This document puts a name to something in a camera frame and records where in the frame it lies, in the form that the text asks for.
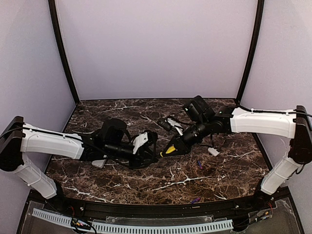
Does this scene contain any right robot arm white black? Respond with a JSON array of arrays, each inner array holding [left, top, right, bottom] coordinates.
[[160, 96, 312, 196]]

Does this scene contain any right black frame post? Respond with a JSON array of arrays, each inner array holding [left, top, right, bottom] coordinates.
[[235, 0, 265, 104]]

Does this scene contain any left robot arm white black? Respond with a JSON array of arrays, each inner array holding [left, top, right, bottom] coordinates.
[[0, 116, 158, 200]]

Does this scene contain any white remote control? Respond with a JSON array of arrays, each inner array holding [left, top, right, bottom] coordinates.
[[92, 159, 107, 169]]

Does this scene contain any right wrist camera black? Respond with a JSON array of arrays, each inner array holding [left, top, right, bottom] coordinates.
[[157, 118, 183, 135]]

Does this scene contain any yellow handled screwdriver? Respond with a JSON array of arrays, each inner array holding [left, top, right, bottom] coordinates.
[[160, 145, 176, 157]]

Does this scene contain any left black frame post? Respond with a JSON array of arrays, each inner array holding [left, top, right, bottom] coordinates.
[[48, 0, 80, 105]]

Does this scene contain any black table front rail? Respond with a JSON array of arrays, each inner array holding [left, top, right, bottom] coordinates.
[[64, 196, 256, 219]]

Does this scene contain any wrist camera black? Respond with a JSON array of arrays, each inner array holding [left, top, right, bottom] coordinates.
[[132, 130, 158, 155], [157, 118, 183, 135]]

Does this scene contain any black frame post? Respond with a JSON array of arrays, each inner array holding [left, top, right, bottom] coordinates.
[[48, 0, 80, 105], [235, 0, 265, 104]]

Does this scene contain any white slotted cable duct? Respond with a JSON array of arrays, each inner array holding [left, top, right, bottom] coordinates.
[[32, 208, 233, 234]]

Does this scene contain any white battery cover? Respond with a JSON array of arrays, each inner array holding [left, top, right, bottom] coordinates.
[[208, 147, 220, 156]]

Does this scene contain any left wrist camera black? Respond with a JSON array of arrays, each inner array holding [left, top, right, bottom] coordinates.
[[132, 130, 158, 155]]

